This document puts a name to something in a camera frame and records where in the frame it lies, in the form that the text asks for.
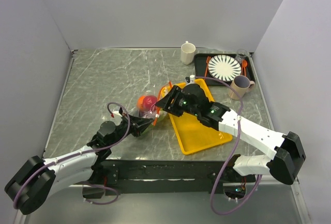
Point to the red toy apple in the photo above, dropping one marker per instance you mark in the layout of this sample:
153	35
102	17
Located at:
148	102

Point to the yellow plastic tray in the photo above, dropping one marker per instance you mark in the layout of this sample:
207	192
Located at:
192	136

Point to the orange toy tangerine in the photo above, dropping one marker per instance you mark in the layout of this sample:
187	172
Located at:
140	102

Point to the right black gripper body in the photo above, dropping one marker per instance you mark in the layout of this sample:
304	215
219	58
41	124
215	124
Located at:
184	107

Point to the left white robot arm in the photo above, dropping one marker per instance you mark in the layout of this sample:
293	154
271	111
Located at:
40	178

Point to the beige mug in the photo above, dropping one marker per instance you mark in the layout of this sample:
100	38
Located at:
241	84

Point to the white ceramic mug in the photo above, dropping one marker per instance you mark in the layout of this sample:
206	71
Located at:
187	52

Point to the black base beam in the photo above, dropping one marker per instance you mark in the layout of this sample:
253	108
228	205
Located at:
156	176

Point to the orange plastic spoon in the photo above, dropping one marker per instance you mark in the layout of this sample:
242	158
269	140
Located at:
244	66

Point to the striped white plate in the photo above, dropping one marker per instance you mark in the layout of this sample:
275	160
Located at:
224	67

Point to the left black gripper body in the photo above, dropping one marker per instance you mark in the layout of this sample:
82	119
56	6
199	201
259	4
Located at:
120	128

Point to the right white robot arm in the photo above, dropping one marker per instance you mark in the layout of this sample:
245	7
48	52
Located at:
282	154

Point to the clear glass cup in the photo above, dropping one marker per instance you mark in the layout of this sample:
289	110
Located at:
241	55

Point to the green toy starfruit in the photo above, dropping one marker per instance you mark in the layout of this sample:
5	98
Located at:
157	118

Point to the clear zip top bag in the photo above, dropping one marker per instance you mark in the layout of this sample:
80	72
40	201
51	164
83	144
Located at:
163	90

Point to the orange plastic fork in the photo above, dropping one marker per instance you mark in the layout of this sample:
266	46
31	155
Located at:
206	68

